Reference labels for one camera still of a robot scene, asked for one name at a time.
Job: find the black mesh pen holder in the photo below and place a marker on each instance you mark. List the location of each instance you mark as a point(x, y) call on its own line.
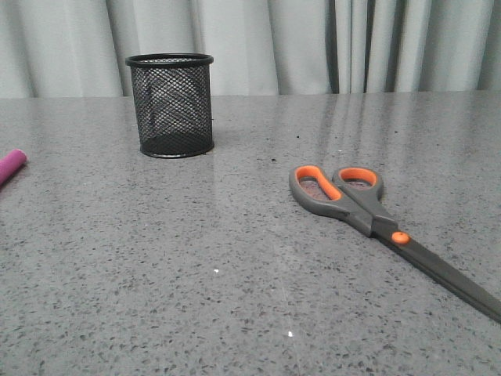
point(172, 97)

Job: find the grey orange scissors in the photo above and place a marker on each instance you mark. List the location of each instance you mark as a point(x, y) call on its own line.
point(353, 195)

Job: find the pink marker pen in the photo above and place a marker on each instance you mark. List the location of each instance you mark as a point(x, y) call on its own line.
point(11, 163)

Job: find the grey curtain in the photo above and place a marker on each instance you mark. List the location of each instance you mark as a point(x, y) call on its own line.
point(79, 48)

